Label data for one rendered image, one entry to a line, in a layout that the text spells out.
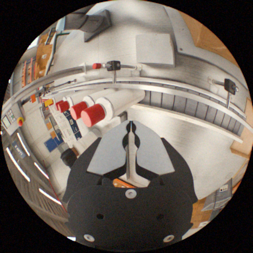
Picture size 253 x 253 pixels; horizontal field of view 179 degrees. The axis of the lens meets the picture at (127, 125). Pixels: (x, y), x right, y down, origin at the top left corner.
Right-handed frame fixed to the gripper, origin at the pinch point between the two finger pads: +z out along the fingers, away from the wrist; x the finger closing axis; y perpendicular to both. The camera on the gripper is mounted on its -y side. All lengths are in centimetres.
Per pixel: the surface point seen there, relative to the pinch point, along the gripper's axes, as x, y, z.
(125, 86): -1.3, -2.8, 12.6
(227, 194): 169, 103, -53
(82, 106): -10.2, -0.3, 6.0
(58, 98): -43, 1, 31
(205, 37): 16.6, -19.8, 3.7
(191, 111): 18.1, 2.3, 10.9
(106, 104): -4.4, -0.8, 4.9
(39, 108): -692, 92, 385
